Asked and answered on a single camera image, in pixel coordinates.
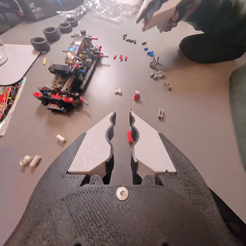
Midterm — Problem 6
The white book stand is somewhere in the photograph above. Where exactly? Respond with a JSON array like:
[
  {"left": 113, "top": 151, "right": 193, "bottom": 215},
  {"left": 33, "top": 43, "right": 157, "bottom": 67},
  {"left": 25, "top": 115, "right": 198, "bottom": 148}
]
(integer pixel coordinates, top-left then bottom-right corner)
[{"left": 0, "top": 39, "right": 41, "bottom": 86}]

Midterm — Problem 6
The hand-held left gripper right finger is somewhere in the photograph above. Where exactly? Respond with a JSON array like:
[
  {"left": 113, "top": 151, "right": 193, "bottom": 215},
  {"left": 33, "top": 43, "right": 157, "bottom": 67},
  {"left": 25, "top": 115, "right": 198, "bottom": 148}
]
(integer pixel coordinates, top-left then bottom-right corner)
[{"left": 129, "top": 112, "right": 177, "bottom": 178}]

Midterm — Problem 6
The holographic sticker sheet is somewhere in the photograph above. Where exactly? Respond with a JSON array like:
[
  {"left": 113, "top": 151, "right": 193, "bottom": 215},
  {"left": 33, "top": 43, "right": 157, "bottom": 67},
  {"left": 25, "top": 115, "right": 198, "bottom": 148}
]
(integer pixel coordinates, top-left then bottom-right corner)
[{"left": 0, "top": 77, "right": 27, "bottom": 136}]

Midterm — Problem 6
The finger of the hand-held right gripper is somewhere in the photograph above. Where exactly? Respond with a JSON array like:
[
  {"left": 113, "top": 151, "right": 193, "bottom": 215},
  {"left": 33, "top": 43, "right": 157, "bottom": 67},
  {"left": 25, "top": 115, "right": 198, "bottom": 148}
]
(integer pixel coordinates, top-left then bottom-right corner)
[
  {"left": 136, "top": 0, "right": 155, "bottom": 24},
  {"left": 147, "top": 0, "right": 182, "bottom": 31}
]

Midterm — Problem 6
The black toy set box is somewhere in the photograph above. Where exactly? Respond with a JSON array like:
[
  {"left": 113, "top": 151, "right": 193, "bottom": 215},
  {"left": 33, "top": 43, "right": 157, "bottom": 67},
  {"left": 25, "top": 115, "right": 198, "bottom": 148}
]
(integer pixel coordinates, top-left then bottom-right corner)
[{"left": 19, "top": 0, "right": 86, "bottom": 22}]

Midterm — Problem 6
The toy brick car chassis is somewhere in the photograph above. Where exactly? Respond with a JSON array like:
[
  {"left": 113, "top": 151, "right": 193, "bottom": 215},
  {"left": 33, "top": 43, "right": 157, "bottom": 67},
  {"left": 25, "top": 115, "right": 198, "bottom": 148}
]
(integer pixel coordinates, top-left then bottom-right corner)
[{"left": 32, "top": 29, "right": 109, "bottom": 114}]

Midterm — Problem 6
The black toy tyre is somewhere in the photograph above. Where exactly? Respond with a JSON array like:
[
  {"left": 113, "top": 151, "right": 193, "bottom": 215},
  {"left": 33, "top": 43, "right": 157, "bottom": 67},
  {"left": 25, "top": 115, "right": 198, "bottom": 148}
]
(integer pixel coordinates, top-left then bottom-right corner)
[
  {"left": 58, "top": 22, "right": 73, "bottom": 33},
  {"left": 30, "top": 37, "right": 51, "bottom": 52},
  {"left": 43, "top": 27, "right": 60, "bottom": 42},
  {"left": 65, "top": 17, "right": 78, "bottom": 28}
]

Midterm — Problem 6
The clear plastic bag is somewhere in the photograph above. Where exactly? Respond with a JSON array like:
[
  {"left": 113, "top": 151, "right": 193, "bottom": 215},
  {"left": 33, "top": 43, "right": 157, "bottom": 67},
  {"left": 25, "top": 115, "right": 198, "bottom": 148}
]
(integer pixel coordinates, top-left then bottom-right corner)
[{"left": 57, "top": 0, "right": 143, "bottom": 23}]

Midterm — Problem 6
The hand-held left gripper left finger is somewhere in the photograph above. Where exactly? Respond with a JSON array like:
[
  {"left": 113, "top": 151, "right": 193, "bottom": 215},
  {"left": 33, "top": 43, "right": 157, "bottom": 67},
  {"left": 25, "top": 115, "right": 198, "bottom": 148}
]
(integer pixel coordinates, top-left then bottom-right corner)
[{"left": 67, "top": 112, "right": 116, "bottom": 176}]

